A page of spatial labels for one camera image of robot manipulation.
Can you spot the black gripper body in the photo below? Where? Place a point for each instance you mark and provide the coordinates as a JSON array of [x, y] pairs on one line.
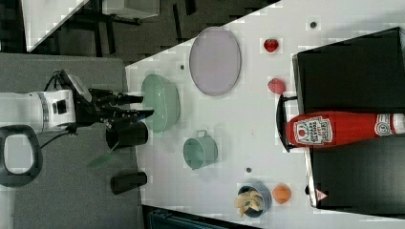
[[91, 105]]

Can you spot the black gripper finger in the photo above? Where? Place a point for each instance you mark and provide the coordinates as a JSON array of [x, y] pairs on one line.
[[135, 116], [128, 99]]

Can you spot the red plush ketchup bottle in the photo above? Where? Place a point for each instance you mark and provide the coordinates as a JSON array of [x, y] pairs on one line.
[[329, 129]]

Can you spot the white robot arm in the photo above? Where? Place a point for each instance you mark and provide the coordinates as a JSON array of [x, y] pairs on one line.
[[70, 105]]

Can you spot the black oven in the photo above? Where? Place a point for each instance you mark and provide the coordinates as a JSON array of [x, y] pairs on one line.
[[350, 96]]

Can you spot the black cylinder cup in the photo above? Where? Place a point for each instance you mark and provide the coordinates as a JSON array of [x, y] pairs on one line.
[[133, 135]]

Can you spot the light green bowl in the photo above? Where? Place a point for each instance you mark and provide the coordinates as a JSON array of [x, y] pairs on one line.
[[161, 95]]

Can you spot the black cylinder on floor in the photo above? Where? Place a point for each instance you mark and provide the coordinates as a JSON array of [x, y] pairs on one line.
[[124, 183]]

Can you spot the teal mug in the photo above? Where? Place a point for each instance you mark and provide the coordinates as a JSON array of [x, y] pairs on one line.
[[200, 151]]

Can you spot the lavender oval plate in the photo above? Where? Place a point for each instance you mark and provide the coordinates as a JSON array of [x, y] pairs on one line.
[[215, 61]]

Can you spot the pink red fruit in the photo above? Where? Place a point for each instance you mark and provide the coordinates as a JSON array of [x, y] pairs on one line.
[[277, 86]]

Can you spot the blue bowl with chips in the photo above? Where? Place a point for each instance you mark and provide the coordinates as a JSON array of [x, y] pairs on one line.
[[253, 200]]

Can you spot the red strawberry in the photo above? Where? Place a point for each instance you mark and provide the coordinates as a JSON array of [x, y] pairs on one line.
[[271, 45]]

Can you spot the orange fruit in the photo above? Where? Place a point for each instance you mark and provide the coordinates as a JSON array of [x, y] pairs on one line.
[[281, 194]]

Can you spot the black oven door handle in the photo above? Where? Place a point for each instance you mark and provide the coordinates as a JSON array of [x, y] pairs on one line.
[[281, 121]]

